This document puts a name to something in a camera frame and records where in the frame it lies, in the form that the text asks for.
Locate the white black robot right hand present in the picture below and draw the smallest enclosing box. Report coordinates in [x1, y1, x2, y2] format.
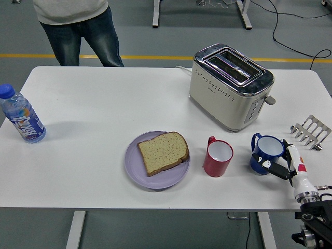
[252, 139, 319, 200]

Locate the blue enamel cup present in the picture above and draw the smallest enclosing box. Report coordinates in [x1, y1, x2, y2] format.
[250, 133, 285, 175]

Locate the red enamel cup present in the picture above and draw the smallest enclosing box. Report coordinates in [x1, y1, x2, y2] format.
[203, 135, 234, 178]

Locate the slice of brown bread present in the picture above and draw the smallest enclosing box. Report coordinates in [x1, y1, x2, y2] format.
[137, 131, 190, 177]

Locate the steel toast rack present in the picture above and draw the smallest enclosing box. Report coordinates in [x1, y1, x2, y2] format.
[289, 115, 332, 151]

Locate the cream and chrome toaster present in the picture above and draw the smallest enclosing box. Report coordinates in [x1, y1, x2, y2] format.
[188, 43, 276, 133]

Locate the lilac round plate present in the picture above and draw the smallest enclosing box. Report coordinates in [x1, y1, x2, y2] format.
[124, 130, 191, 189]

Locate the white background table leg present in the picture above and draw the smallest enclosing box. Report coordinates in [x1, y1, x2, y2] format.
[236, 0, 253, 30]
[151, 0, 161, 29]

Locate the person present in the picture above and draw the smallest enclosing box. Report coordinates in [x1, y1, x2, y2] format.
[33, 0, 125, 67]

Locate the clear bottle with blue label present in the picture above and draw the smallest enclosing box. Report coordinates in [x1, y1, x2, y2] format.
[0, 83, 47, 144]

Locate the grey bracket under table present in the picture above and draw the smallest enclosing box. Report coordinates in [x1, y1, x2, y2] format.
[227, 212, 249, 220]

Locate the black cable under table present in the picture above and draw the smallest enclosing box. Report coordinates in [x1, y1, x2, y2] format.
[245, 219, 252, 249]

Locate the black floor cable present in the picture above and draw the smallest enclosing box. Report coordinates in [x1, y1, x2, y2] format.
[268, 0, 332, 71]

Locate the white toaster cord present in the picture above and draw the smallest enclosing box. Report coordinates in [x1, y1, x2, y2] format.
[175, 65, 193, 76]

